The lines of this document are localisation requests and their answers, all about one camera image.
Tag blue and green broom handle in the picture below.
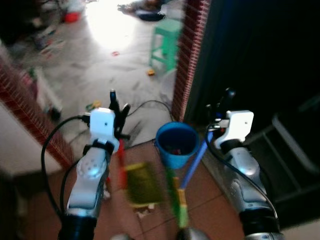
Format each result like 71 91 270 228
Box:
171 131 215 230

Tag yellow-green dustpan with red handle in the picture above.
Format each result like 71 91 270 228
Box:
116 139 166 208

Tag blue plastic bucket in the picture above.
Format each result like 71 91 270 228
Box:
154 121 201 170

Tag crumpled white paper ball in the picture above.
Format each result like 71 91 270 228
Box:
102 184 112 202

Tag white leaning board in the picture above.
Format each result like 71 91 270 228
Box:
34 69 64 121

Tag dark metal shelf rack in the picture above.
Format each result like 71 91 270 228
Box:
247 96 320 203

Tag green plastic stool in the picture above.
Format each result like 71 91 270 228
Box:
149 19 184 72

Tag small white paper scrap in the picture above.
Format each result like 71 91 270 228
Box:
137 207 152 218

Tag dark blue basin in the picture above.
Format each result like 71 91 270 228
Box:
135 9 167 22

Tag red plastic basin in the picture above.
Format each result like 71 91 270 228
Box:
63 12 81 24

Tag grey robot left leg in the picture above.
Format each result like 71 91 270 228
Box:
109 232 137 240

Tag grey robot leg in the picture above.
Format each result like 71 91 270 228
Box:
177 227 212 240
109 232 137 240

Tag grey robot right leg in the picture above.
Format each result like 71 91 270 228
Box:
177 227 212 240

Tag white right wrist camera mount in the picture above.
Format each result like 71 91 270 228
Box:
216 110 255 149

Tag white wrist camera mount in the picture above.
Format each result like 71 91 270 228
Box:
216 110 255 149
88 107 121 151

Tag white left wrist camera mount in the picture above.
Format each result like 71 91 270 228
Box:
88 107 121 151

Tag black cable on floor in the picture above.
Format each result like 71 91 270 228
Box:
126 99 177 122

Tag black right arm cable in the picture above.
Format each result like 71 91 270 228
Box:
204 139 279 222

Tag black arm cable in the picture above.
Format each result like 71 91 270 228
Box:
204 139 279 222
40 115 92 217

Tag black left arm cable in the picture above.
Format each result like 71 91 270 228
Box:
40 115 92 217

